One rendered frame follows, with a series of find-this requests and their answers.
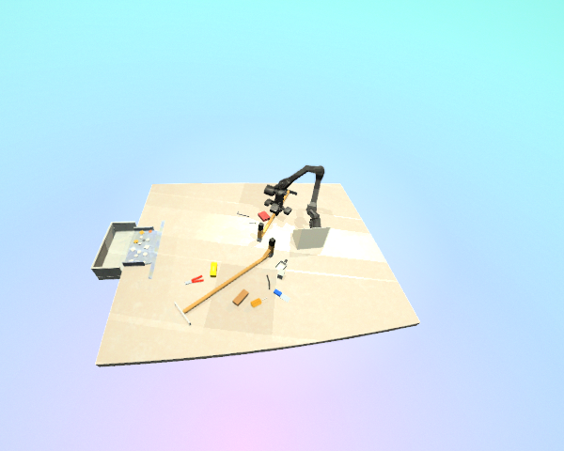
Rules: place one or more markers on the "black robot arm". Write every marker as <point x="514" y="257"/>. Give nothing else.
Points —
<point x="285" y="183"/>

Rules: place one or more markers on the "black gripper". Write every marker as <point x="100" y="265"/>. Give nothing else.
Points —
<point x="286" y="210"/>

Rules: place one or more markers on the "long wooden-handled rake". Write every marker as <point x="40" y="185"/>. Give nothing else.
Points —
<point x="269" y="253"/>

